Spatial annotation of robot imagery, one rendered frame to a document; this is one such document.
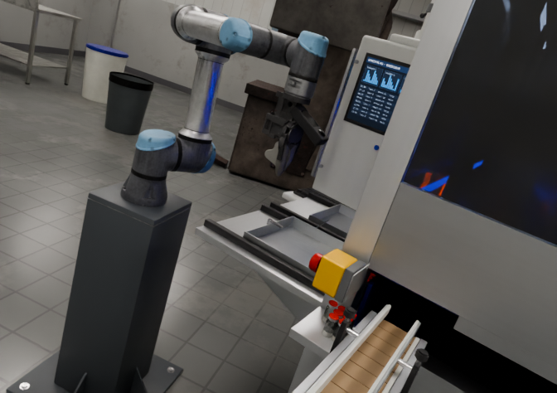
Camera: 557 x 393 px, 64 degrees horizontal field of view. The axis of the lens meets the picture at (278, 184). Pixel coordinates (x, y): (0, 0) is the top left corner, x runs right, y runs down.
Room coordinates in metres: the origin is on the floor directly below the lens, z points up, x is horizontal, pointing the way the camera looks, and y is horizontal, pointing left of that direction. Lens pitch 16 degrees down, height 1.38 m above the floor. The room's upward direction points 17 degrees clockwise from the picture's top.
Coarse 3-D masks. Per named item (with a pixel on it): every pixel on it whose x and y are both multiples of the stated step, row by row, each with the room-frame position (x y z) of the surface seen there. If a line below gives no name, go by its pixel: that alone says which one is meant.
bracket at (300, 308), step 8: (256, 272) 1.09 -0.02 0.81; (264, 280) 1.07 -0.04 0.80; (272, 288) 1.06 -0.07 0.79; (280, 288) 1.05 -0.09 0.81; (280, 296) 1.04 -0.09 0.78; (288, 296) 1.03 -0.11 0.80; (296, 296) 1.03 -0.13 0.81; (288, 304) 1.03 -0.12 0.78; (296, 304) 1.02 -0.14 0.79; (304, 304) 1.01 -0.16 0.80; (296, 312) 1.02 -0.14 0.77; (304, 312) 1.01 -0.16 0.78
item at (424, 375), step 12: (432, 360) 0.81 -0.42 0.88; (420, 372) 0.78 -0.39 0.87; (432, 372) 0.77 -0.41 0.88; (444, 372) 0.78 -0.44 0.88; (456, 372) 0.80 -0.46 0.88; (420, 384) 0.78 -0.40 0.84; (432, 384) 0.77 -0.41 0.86; (444, 384) 0.76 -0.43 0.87; (456, 384) 0.76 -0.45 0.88; (468, 384) 0.77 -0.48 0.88; (480, 384) 0.78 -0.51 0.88
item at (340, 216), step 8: (328, 208) 1.50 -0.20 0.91; (336, 208) 1.56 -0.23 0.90; (344, 208) 1.59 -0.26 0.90; (312, 216) 1.36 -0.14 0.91; (320, 216) 1.45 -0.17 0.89; (328, 216) 1.51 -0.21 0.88; (336, 216) 1.53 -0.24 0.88; (344, 216) 1.56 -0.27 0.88; (352, 216) 1.57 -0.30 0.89; (320, 224) 1.35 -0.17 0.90; (328, 224) 1.34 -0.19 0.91; (336, 224) 1.45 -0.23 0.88; (344, 224) 1.48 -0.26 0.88; (336, 232) 1.32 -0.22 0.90; (344, 232) 1.31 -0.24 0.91
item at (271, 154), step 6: (276, 144) 1.11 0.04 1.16; (270, 150) 1.12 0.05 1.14; (276, 150) 1.11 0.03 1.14; (288, 150) 1.11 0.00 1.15; (270, 156) 1.12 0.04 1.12; (276, 156) 1.11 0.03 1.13; (276, 162) 1.10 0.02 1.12; (282, 162) 1.10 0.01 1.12; (276, 168) 1.11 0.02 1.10; (282, 168) 1.11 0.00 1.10; (276, 174) 1.12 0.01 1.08
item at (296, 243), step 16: (272, 224) 1.20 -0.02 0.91; (288, 224) 1.29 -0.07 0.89; (304, 224) 1.28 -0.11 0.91; (256, 240) 1.06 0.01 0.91; (272, 240) 1.15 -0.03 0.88; (288, 240) 1.19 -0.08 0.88; (304, 240) 1.22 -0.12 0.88; (320, 240) 1.25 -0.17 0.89; (336, 240) 1.23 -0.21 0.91; (288, 256) 1.01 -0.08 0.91; (304, 256) 1.11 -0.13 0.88; (304, 272) 0.99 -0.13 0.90
